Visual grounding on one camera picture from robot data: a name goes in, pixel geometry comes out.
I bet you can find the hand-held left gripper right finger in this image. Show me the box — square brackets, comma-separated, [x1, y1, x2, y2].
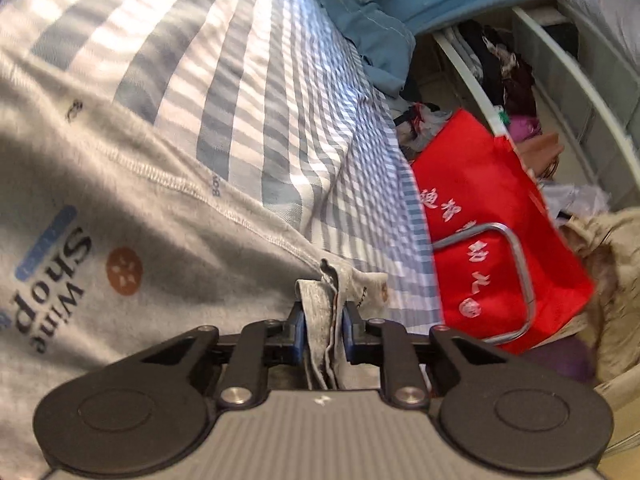
[342, 301, 507, 408]

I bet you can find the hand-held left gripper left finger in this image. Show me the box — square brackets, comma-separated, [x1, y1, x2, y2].
[121, 301, 307, 408]

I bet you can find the grey printed t-shirt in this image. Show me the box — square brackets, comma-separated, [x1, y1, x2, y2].
[0, 57, 391, 480]

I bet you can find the red fabric bag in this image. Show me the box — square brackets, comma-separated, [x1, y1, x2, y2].
[410, 109, 597, 357]

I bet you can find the purple cloth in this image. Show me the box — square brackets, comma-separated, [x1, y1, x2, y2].
[524, 337, 599, 387]

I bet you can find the dark cloth heap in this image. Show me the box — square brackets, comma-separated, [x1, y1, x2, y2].
[394, 101, 452, 162]

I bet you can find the blue checked bed sheet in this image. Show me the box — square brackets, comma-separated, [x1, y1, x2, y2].
[0, 0, 447, 327]

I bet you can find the pink bag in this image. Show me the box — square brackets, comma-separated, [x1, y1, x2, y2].
[507, 115, 566, 182]

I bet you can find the white plastic bag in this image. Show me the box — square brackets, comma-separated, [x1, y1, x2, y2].
[542, 182, 612, 222]

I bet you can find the beige cloth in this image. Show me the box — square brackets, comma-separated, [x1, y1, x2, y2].
[560, 207, 640, 387]

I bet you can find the dark clothes pile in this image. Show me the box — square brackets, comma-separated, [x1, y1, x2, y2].
[457, 20, 539, 122]

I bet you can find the blue blanket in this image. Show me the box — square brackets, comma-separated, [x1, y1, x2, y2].
[290, 0, 417, 100]

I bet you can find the white clothes rack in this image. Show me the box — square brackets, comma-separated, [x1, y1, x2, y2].
[432, 0, 640, 241]

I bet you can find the light grey cloth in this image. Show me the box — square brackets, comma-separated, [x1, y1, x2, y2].
[557, 0, 640, 63]

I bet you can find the metal tube frame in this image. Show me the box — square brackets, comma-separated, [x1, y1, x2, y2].
[431, 222, 539, 347]

